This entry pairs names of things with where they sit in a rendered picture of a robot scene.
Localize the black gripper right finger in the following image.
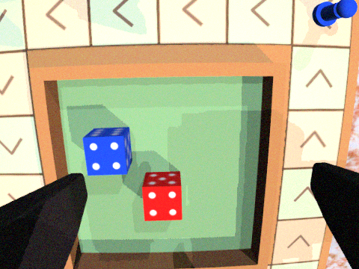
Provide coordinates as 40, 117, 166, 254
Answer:
310, 162, 359, 269

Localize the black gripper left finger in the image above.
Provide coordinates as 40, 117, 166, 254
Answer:
0, 173, 88, 269

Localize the blue die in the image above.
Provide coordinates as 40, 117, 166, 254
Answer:
83, 126, 132, 176

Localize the blue pawn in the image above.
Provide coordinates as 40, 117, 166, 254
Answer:
312, 0, 357, 27

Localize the red die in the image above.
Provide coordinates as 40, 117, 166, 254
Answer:
143, 171, 182, 221

